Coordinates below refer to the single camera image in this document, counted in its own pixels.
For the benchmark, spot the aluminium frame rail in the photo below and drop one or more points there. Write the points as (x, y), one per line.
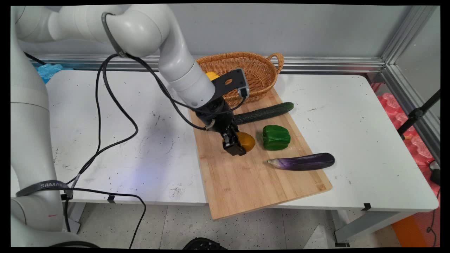
(316, 63)
(411, 105)

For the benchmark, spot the orange round fruit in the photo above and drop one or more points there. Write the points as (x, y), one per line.
(249, 141)

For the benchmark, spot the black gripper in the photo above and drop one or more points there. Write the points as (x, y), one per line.
(219, 116)

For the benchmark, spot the small grey wrist camera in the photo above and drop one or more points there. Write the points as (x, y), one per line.
(243, 92)

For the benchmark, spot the black device on floor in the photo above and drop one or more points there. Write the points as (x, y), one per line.
(436, 174)

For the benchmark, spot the bamboo cutting board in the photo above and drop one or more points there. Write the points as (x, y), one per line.
(246, 182)

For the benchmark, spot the black round floor object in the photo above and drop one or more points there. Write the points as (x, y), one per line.
(204, 244)

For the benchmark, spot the red foam mat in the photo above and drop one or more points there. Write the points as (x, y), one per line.
(422, 147)

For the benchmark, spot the blue foam mat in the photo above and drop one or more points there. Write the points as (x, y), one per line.
(49, 72)

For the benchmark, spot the black tripod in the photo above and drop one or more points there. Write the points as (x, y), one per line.
(416, 113)

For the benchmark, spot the dark green cucumber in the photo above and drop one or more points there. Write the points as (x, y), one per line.
(267, 112)

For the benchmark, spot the yellow bell pepper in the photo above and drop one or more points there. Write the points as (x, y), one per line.
(212, 75)

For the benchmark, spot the grey metal table leg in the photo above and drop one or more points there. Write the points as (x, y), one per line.
(365, 225)
(75, 218)

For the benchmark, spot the thin black rod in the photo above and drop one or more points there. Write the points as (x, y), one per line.
(35, 58)

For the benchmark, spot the green bell pepper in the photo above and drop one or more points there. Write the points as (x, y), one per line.
(276, 137)

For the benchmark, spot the black tape piece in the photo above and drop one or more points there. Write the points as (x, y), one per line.
(366, 206)
(111, 199)

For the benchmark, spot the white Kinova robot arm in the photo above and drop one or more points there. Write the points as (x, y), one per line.
(175, 63)

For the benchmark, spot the aluminium frame post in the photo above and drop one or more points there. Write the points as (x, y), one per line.
(407, 31)

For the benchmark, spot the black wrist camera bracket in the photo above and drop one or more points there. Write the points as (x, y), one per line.
(228, 81)

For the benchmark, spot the purple eggplant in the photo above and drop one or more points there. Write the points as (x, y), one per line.
(306, 162)

